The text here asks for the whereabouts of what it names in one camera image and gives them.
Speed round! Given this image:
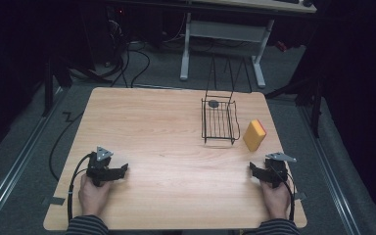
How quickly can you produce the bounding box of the black wire rack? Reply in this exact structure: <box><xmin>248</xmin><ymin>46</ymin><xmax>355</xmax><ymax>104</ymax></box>
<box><xmin>200</xmin><ymin>53</ymin><xmax>253</xmax><ymax>147</ymax></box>

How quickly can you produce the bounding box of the black tripod stand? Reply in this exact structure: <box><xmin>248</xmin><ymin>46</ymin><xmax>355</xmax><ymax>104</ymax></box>
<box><xmin>263</xmin><ymin>71</ymin><xmax>326</xmax><ymax>140</ymax></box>

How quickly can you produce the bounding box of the metal floor rail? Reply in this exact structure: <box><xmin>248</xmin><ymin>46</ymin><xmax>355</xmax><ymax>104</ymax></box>
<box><xmin>298</xmin><ymin>104</ymin><xmax>363</xmax><ymax>235</ymax></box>
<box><xmin>0</xmin><ymin>87</ymin><xmax>67</xmax><ymax>229</ymax></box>

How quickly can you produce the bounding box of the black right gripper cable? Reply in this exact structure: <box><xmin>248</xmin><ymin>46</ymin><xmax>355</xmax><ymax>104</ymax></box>
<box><xmin>272</xmin><ymin>165</ymin><xmax>297</xmax><ymax>222</ymax></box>

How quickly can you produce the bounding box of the small red object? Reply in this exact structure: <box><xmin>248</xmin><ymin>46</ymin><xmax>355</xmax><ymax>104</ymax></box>
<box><xmin>275</xmin><ymin>40</ymin><xmax>289</xmax><ymax>53</ymax></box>

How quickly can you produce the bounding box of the yellow sponge with orange top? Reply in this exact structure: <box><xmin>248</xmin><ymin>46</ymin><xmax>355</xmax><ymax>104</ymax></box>
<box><xmin>242</xmin><ymin>118</ymin><xmax>268</xmax><ymax>153</ymax></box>

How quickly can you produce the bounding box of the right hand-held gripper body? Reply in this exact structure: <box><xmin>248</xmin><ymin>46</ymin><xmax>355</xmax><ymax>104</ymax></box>
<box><xmin>263</xmin><ymin>152</ymin><xmax>298</xmax><ymax>190</ymax></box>

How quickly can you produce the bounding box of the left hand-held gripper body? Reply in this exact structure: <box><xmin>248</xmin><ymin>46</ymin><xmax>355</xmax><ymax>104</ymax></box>
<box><xmin>85</xmin><ymin>146</ymin><xmax>116</xmax><ymax>188</ymax></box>

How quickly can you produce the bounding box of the person's left hand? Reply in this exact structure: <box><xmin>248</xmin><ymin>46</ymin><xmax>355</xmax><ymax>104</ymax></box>
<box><xmin>77</xmin><ymin>172</ymin><xmax>114</xmax><ymax>218</ymax></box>

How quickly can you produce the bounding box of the white metal frame desk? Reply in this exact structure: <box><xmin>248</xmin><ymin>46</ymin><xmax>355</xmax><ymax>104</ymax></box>
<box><xmin>179</xmin><ymin>0</ymin><xmax>318</xmax><ymax>90</ymax></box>

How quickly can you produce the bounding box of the black floor cable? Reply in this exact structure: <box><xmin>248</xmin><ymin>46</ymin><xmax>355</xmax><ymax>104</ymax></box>
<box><xmin>48</xmin><ymin>111</ymin><xmax>86</xmax><ymax>182</ymax></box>

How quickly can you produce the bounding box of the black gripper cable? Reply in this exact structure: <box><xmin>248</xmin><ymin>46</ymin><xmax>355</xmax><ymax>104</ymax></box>
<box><xmin>272</xmin><ymin>165</ymin><xmax>297</xmax><ymax>222</ymax></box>
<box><xmin>66</xmin><ymin>153</ymin><xmax>93</xmax><ymax>223</ymax></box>

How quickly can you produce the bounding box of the dark computer tower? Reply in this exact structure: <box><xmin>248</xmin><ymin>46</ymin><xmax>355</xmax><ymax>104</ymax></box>
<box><xmin>106</xmin><ymin>5</ymin><xmax>129</xmax><ymax>67</ymax></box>

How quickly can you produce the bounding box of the bundle of black floor cables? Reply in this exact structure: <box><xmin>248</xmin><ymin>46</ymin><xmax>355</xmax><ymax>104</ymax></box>
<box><xmin>68</xmin><ymin>19</ymin><xmax>153</xmax><ymax>89</ymax></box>

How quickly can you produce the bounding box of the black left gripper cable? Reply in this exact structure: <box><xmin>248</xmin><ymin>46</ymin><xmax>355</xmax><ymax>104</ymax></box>
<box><xmin>66</xmin><ymin>153</ymin><xmax>93</xmax><ymax>223</ymax></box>

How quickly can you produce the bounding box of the person's right hand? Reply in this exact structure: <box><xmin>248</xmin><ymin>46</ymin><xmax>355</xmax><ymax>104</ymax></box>
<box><xmin>259</xmin><ymin>178</ymin><xmax>292</xmax><ymax>220</ymax></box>

